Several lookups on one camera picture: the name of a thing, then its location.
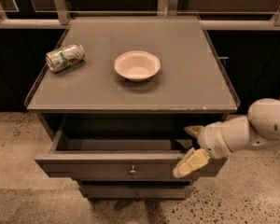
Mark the grey drawer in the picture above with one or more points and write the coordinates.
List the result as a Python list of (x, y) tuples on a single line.
[(136, 191), (120, 149)]

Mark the grey drawer cabinet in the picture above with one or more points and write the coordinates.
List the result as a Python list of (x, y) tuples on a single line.
[(190, 85)]

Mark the grey bottom drawer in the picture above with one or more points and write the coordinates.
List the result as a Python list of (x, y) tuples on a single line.
[(136, 191)]

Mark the grey top drawer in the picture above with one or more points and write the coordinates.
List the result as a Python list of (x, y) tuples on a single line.
[(120, 149)]

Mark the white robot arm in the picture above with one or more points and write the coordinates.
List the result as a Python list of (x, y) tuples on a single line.
[(258, 130)]

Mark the white paper bowl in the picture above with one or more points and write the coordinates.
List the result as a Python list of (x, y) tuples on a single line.
[(137, 65)]

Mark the crushed green white can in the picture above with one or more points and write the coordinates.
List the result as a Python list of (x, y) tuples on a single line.
[(64, 57)]

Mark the metal glass railing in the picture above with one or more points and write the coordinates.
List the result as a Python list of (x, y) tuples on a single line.
[(212, 14)]

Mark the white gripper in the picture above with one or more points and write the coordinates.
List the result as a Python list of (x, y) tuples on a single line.
[(212, 139)]

